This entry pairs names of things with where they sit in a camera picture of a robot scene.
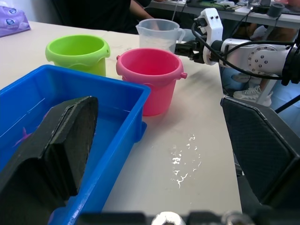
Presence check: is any green plastic bucket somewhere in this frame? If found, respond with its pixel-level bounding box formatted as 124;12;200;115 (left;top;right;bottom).
45;34;111;76

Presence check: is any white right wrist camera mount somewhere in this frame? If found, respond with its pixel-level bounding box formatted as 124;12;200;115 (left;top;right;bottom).
194;8;224;66

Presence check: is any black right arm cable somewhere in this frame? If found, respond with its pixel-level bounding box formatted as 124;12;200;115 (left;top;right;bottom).
191;21;285;82

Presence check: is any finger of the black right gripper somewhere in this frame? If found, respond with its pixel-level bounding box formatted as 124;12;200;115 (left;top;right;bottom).
174;47;195;60
176;40;199;49

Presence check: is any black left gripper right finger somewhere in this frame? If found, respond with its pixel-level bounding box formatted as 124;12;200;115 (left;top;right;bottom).
220;96;300;211

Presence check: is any background desk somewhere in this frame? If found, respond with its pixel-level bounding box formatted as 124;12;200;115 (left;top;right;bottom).
150;0;300;23

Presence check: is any blue plastic tub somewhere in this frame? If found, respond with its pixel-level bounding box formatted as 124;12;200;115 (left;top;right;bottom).
0;64;151;225

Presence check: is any clear plastic measuring cup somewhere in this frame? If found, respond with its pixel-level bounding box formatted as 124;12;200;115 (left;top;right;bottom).
135;18;186;54

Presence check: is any pink plastic bucket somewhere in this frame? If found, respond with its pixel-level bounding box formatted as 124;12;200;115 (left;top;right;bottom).
115;47;188;117

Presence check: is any purple toy fish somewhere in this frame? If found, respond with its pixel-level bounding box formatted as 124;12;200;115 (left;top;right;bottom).
13;126;38;148

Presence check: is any person in blue jeans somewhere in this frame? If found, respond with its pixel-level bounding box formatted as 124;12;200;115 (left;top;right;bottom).
221;22;275;107

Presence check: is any purple tissue pack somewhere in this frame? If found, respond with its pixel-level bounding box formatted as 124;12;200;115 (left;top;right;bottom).
0;6;31;38

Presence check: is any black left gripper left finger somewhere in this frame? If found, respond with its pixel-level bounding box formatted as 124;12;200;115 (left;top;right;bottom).
0;96;99;225

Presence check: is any black cylinder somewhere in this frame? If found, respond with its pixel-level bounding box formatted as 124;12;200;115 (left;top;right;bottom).
267;3;285;18

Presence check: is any person in black shirt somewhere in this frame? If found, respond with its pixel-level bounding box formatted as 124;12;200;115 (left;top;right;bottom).
53;0;155;35

